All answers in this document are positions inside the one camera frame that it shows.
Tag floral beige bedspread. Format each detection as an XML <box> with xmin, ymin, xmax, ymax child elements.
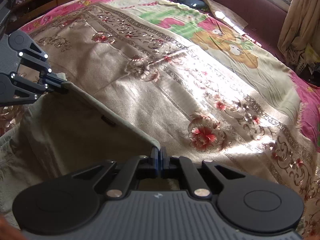
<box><xmin>1</xmin><ymin>0</ymin><xmax>319</xmax><ymax>239</ymax></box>

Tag dark blue pillow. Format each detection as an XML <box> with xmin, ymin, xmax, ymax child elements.
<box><xmin>175</xmin><ymin>0</ymin><xmax>206</xmax><ymax>9</ymax></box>

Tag beige curtain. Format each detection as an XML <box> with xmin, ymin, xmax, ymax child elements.
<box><xmin>278</xmin><ymin>0</ymin><xmax>319</xmax><ymax>65</ymax></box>

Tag olive green pants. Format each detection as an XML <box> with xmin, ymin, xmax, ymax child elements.
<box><xmin>1</xmin><ymin>76</ymin><xmax>160</xmax><ymax>227</ymax></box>

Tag wooden side cabinet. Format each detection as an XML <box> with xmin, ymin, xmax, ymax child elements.
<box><xmin>7</xmin><ymin>0</ymin><xmax>73</xmax><ymax>33</ymax></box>

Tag maroon upholstered headboard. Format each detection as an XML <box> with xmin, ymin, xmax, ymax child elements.
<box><xmin>213</xmin><ymin>0</ymin><xmax>286</xmax><ymax>59</ymax></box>

